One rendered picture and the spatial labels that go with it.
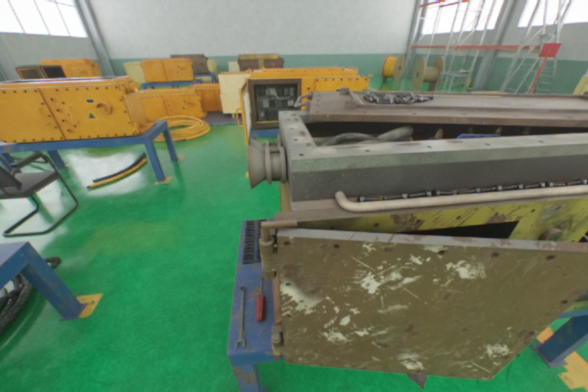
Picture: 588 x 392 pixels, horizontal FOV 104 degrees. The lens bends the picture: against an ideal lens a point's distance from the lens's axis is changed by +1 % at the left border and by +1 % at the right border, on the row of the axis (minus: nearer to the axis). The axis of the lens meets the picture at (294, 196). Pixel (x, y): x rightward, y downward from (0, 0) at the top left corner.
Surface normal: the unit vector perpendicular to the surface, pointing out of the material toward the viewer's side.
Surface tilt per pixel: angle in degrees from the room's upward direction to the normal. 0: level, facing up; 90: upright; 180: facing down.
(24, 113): 90
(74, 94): 90
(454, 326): 90
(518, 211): 90
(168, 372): 0
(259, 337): 0
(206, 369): 0
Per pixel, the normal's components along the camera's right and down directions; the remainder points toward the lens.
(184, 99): 0.17, 0.53
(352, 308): -0.09, 0.54
